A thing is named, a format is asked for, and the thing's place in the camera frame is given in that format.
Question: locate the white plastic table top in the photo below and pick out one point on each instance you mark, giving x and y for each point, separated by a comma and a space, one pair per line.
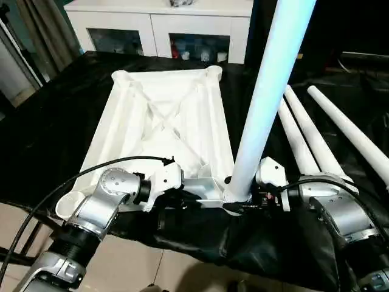
164, 121

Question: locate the white glass-door cabinet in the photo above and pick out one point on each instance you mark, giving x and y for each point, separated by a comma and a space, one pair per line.
158, 18

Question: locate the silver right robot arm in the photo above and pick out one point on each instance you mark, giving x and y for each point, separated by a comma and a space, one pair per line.
346, 219

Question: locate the small red bottle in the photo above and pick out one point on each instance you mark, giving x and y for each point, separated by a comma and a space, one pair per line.
175, 53

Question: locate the grey window curtain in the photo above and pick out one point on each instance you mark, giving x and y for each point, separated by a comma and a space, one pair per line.
48, 30

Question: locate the small grey bundle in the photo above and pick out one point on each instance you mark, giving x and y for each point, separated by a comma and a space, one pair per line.
181, 2

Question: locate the white plastic table leg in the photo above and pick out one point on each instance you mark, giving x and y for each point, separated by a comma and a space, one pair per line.
295, 140
267, 91
313, 134
352, 134

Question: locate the dark robot left foot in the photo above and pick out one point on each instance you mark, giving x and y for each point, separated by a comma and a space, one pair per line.
153, 288

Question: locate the black work mat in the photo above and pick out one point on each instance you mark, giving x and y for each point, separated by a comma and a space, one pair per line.
61, 121

